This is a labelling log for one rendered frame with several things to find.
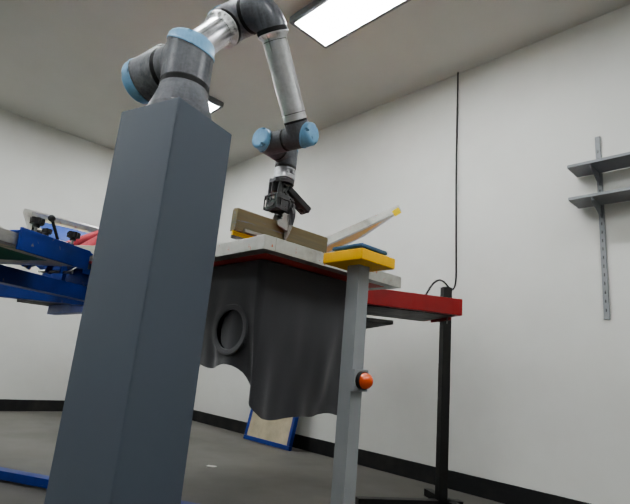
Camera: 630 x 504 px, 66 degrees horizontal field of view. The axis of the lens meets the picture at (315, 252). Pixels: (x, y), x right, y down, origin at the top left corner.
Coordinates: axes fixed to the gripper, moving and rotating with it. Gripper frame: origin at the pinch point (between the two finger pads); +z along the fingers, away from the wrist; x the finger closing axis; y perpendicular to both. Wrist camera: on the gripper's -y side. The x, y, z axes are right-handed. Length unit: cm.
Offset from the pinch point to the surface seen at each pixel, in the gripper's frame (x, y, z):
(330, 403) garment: 18, -12, 52
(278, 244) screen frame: 28.8, 24.4, 11.9
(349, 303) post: 46, 14, 26
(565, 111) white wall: 25, -200, -132
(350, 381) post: 48, 14, 45
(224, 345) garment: 5.1, 21.1, 38.3
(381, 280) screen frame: 28.8, -19.0, 13.2
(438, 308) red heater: -17, -126, 5
